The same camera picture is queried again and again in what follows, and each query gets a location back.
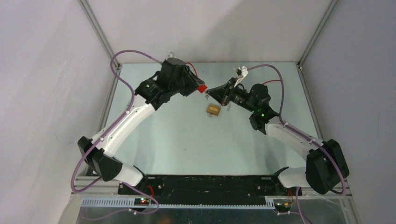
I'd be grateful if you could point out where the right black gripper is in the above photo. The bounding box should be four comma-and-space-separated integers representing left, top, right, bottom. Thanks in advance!
206, 77, 256, 114

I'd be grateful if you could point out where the brass padlock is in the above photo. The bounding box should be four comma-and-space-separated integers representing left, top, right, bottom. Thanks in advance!
206, 104, 231, 117

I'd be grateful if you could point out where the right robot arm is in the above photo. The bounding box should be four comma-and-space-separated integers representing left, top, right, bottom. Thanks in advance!
205, 78, 350, 195

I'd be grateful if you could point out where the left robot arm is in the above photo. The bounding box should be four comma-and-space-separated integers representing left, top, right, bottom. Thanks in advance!
78, 58, 207, 194

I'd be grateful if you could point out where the left controller board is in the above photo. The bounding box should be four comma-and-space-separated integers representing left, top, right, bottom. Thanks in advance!
134, 198, 151, 206

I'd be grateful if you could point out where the controller board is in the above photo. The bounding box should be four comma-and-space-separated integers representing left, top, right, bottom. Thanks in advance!
134, 198, 151, 206
274, 203, 292, 214

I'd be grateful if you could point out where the right controller board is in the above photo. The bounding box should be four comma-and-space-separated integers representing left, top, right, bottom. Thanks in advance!
274, 203, 292, 214

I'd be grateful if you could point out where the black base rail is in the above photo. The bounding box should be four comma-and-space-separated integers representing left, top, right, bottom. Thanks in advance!
136, 175, 288, 206

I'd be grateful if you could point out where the left aluminium frame post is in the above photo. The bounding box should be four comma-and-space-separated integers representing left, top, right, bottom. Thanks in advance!
78, 0, 115, 59

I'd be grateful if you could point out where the aluminium frame post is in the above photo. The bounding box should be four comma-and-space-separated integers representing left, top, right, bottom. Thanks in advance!
298, 0, 339, 67
78, 0, 115, 59

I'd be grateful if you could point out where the grey slotted cable duct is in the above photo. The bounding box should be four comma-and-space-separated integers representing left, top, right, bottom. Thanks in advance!
81, 197, 276, 208

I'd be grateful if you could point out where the right aluminium frame post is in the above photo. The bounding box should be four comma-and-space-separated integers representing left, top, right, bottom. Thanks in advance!
298, 0, 339, 67

